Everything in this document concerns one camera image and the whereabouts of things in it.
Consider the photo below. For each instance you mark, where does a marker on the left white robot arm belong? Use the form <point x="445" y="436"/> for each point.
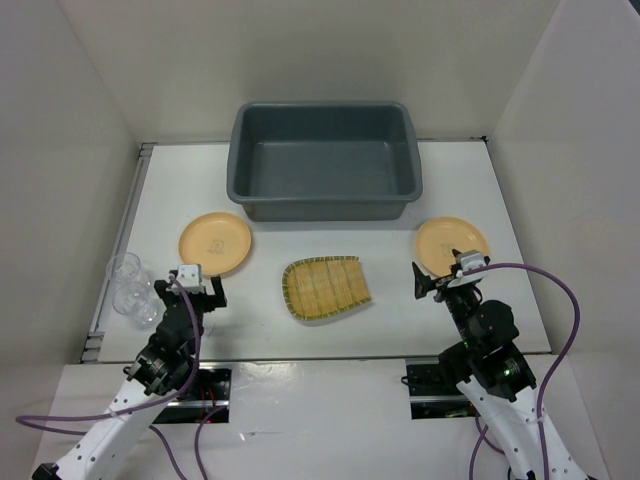
<point x="100" y="453"/>

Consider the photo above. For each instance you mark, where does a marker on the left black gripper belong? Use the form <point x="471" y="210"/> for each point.
<point x="212" y="300"/>

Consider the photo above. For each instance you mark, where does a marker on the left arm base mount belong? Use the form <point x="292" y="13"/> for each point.
<point x="207" y="397"/>

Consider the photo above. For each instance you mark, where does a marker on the woven bamboo tray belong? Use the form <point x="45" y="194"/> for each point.
<point x="321" y="287"/>

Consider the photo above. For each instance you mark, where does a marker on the aluminium table edge rail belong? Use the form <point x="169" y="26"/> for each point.
<point x="95" y="335"/>

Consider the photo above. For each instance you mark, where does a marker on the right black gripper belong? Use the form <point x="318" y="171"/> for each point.
<point x="423" y="283"/>

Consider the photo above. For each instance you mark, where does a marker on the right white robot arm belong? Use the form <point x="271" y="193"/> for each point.
<point x="492" y="373"/>

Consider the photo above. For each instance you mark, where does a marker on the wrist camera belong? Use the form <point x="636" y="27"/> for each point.
<point x="190" y="277"/>
<point x="469" y="266"/>

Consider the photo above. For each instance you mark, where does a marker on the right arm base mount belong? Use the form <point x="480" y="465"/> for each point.
<point x="431" y="395"/>

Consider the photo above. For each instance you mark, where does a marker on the grey plastic bin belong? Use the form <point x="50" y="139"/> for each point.
<point x="323" y="161"/>

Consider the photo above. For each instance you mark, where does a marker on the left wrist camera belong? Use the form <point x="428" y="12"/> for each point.
<point x="190" y="277"/>

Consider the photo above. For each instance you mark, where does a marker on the tan plastic plate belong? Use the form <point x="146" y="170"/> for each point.
<point x="218" y="241"/>
<point x="436" y="239"/>

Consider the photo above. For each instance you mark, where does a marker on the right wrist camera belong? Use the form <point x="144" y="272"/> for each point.
<point x="469" y="266"/>

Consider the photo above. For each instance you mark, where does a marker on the clear plastic cup front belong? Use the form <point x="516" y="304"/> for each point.
<point x="135" y="301"/>

